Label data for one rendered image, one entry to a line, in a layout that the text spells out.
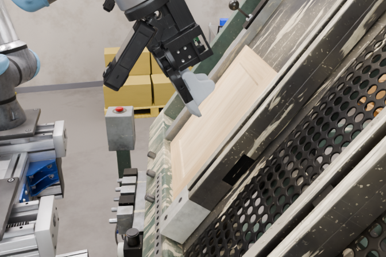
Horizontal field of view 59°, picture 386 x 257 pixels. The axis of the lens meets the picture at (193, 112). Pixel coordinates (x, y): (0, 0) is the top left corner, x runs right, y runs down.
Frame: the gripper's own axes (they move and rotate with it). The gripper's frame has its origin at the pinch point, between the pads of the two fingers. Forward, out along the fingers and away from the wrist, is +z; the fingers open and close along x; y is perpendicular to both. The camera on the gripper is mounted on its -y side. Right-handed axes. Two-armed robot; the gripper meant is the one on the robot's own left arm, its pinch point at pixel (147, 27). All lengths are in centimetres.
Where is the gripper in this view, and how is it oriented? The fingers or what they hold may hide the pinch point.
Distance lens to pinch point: 123.6
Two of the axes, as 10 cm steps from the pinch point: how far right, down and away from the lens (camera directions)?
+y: 8.5, -5.2, 0.2
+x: -2.5, -3.9, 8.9
